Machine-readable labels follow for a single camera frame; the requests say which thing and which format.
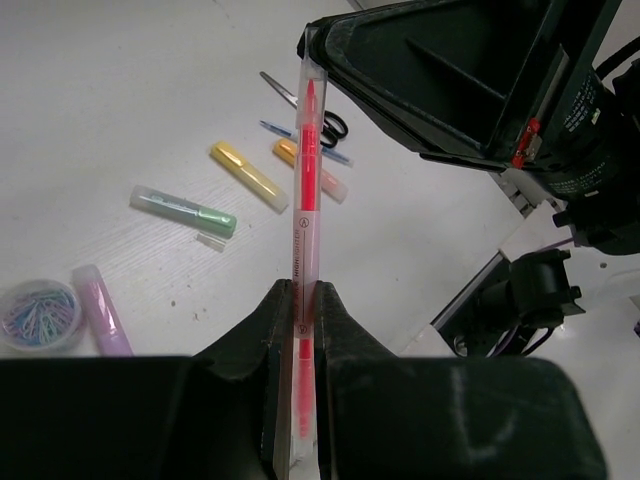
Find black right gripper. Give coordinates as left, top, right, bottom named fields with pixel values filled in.
left=305, top=0, right=640, bottom=211

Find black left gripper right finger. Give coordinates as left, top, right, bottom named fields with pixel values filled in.
left=314, top=282, right=608, bottom=479

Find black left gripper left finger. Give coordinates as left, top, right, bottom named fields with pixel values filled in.
left=1, top=279, right=292, bottom=479

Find clear pen cap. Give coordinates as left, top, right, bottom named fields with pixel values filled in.
left=296, top=26, right=327, bottom=159

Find purple highlighter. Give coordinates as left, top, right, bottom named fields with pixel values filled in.
left=72, top=264, right=134, bottom=357

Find orange highlighter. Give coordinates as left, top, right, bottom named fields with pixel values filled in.
left=272, top=138, right=348, bottom=204

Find blue pen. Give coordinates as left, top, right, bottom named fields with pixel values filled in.
left=259, top=120, right=355, bottom=168

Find clear small cap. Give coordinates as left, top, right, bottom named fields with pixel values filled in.
left=196, top=231, right=227, bottom=253

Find green highlighter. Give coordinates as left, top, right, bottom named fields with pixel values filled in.
left=129, top=185, right=237, bottom=239

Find paper clip tub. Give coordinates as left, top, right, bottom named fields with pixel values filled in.
left=1, top=279, right=85, bottom=355

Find yellow highlighter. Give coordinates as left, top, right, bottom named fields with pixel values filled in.
left=209, top=141, right=289, bottom=214

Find black handled scissors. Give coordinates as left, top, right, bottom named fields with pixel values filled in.
left=259, top=71, right=349, bottom=148

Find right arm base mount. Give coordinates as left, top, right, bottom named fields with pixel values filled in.
left=432, top=249, right=585, bottom=358

